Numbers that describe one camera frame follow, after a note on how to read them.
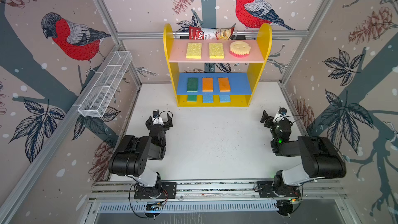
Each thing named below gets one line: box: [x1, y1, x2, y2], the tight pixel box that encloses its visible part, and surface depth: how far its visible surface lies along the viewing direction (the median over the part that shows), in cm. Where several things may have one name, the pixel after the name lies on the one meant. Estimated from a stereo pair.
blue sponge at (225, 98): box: [219, 94, 231, 103], surface depth 109 cm
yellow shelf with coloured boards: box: [163, 23, 273, 107], surface depth 98 cm
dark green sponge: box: [186, 77, 199, 93], surface depth 100 cm
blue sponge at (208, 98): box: [203, 94, 214, 104], surface depth 109 cm
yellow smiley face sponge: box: [229, 40, 251, 59], surface depth 78 cm
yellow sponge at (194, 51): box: [186, 42, 203, 60], surface depth 80 cm
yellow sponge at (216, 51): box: [208, 42, 225, 60], surface depth 81 cm
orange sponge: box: [218, 77, 232, 93], surface depth 100 cm
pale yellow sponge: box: [202, 77, 214, 93], surface depth 100 cm
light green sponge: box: [187, 94, 198, 103], surface depth 112 cm
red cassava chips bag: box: [188, 25, 235, 40], surface depth 88 cm
